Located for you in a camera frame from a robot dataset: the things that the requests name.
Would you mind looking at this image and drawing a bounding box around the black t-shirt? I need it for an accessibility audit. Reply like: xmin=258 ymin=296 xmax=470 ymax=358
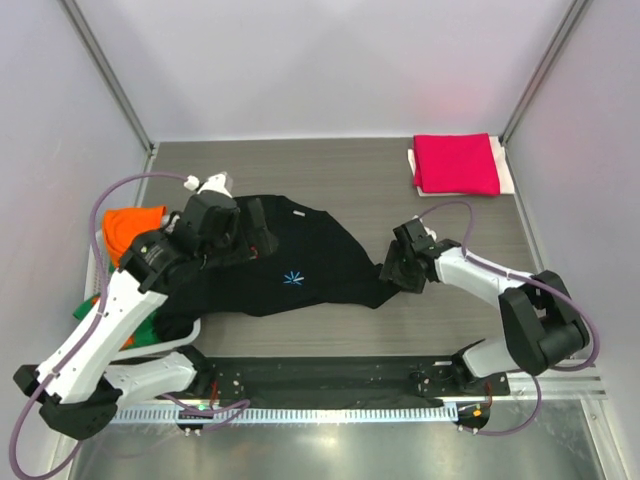
xmin=152 ymin=195 xmax=400 ymax=342

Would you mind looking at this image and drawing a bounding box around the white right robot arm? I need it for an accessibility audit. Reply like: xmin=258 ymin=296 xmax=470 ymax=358
xmin=380 ymin=218 xmax=591 ymax=396

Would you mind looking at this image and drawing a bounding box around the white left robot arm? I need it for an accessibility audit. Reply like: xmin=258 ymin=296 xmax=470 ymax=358
xmin=14 ymin=173 xmax=277 ymax=440

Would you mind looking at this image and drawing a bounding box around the folded pink t-shirt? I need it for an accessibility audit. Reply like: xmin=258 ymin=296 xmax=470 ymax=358
xmin=412 ymin=132 xmax=502 ymax=197

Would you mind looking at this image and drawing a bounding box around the orange t-shirt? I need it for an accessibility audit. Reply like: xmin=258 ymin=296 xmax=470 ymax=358
xmin=102 ymin=206 xmax=167 ymax=267

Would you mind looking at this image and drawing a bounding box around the folded white t-shirt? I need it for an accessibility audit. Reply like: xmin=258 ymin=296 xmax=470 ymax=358
xmin=407 ymin=134 xmax=516 ymax=199

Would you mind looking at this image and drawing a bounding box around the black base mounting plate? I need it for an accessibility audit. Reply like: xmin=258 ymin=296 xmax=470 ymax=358
xmin=207 ymin=356 xmax=510 ymax=408

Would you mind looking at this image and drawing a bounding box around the green t-shirt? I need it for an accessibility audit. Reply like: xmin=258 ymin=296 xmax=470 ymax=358
xmin=73 ymin=293 xmax=160 ymax=351

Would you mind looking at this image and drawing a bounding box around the white plastic laundry basket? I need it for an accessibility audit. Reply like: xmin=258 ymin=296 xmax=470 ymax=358
xmin=83 ymin=247 xmax=201 ymax=361

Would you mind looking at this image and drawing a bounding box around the white slotted cable duct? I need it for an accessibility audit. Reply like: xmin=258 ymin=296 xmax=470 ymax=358
xmin=112 ymin=403 xmax=458 ymax=426

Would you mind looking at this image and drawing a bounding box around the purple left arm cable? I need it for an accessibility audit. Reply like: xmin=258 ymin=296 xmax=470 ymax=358
xmin=9 ymin=172 xmax=251 ymax=476

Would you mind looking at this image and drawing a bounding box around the left aluminium frame post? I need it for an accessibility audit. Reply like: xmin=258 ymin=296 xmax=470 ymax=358
xmin=58 ymin=0 xmax=154 ymax=157

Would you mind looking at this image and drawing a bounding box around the aluminium frame post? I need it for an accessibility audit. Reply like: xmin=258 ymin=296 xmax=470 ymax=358
xmin=58 ymin=0 xmax=154 ymax=157
xmin=500 ymin=0 xmax=592 ymax=146

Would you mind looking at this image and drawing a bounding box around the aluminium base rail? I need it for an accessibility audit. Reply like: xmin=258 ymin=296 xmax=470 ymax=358
xmin=502 ymin=366 xmax=607 ymax=400

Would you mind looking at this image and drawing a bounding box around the right aluminium frame post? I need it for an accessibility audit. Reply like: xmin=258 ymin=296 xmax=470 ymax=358
xmin=500 ymin=0 xmax=592 ymax=146

